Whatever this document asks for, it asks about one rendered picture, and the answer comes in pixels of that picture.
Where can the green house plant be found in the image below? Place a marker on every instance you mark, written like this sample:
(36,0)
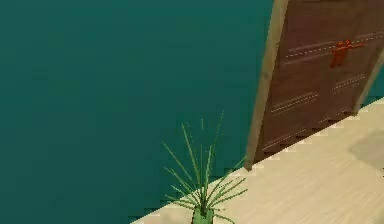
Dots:
(202,196)

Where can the brown room door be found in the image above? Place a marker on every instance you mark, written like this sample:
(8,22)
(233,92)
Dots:
(306,86)

